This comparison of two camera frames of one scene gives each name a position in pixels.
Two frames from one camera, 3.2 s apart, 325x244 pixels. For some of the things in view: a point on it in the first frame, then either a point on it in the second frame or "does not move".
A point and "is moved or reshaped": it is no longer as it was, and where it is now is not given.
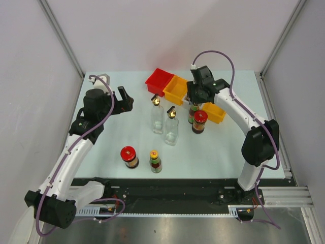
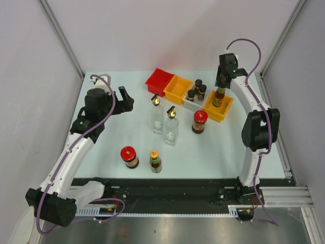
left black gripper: [122, 105] does not move
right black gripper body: [194, 93] -> [219, 79]
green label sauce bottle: [155, 162] does not move
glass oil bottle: [157, 116] does not move
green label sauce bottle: [194, 107] is moved or reshaped
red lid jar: [200, 118] does not move
